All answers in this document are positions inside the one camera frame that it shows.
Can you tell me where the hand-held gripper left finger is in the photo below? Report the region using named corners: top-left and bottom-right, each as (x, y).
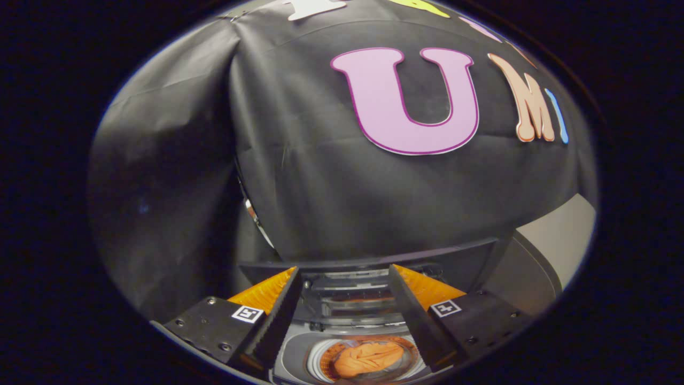
top-left (151, 266), bottom-right (304, 379)

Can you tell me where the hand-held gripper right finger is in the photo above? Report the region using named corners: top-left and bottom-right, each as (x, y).
top-left (387, 264), bottom-right (535, 373)

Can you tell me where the orange polo shirt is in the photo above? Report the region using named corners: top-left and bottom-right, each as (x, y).
top-left (332, 341), bottom-right (405, 379)

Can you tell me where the black backdrop cloth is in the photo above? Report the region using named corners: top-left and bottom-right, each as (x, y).
top-left (87, 0), bottom-right (598, 321)

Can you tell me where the cream cabinet with grey top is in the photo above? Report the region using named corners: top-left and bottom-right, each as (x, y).
top-left (481, 194), bottom-right (597, 317)

